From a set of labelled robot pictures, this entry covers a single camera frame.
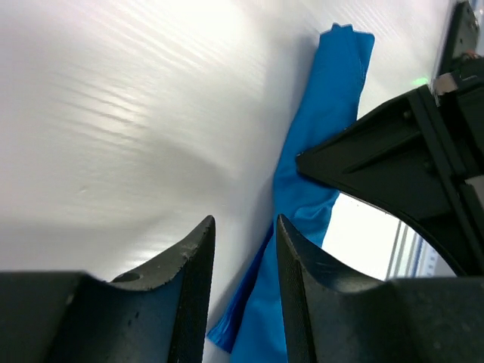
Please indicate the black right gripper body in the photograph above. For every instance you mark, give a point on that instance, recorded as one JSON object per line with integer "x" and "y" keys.
{"x": 459, "y": 87}

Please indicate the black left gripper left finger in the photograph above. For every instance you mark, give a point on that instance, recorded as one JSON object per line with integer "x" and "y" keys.
{"x": 156, "y": 312}

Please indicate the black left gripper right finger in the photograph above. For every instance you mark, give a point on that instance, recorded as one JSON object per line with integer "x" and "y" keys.
{"x": 333, "y": 313}

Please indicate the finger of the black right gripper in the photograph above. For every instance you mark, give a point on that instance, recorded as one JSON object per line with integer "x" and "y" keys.
{"x": 402, "y": 158}

